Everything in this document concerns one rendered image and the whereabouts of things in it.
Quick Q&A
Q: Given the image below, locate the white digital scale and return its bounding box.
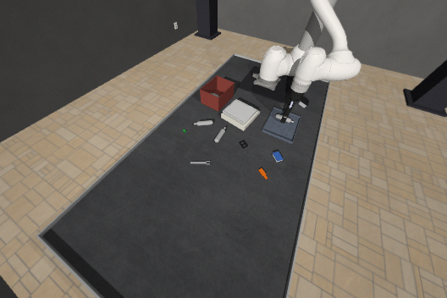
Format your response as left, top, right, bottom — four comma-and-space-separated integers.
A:
221, 99, 261, 131

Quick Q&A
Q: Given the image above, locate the red open box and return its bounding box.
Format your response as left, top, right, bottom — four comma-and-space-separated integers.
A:
200, 76, 235, 111

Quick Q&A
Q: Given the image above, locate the blue rectangular box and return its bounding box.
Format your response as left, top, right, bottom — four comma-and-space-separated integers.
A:
273, 152, 283, 162

